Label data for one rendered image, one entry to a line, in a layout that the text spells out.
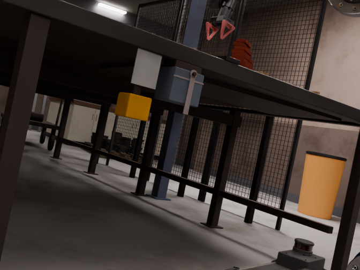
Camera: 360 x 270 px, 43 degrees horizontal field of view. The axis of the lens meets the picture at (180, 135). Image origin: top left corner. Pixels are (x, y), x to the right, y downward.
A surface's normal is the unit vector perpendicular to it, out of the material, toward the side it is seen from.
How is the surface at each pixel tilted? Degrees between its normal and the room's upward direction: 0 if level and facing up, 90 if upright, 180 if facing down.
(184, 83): 90
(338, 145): 90
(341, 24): 90
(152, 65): 90
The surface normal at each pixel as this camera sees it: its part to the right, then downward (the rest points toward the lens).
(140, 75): 0.59, 0.12
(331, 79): -0.84, -0.18
